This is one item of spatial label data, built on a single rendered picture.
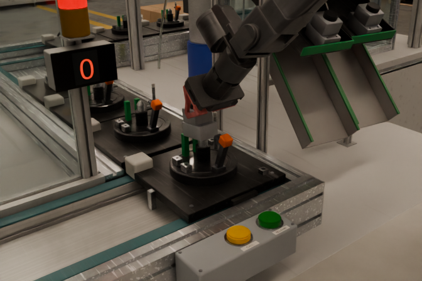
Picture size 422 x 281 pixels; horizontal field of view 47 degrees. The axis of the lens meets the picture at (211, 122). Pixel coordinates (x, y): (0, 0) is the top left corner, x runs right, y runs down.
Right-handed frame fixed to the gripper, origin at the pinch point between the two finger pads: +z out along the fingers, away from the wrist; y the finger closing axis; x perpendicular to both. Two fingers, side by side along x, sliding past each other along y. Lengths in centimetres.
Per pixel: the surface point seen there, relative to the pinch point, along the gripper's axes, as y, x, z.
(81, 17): 18.7, -19.3, -8.8
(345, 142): -52, 14, 18
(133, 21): -42, -76, 74
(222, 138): 0.7, 8.3, -4.2
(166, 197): 11.7, 13.1, 5.3
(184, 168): 5.7, 9.0, 4.7
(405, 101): -155, -3, 65
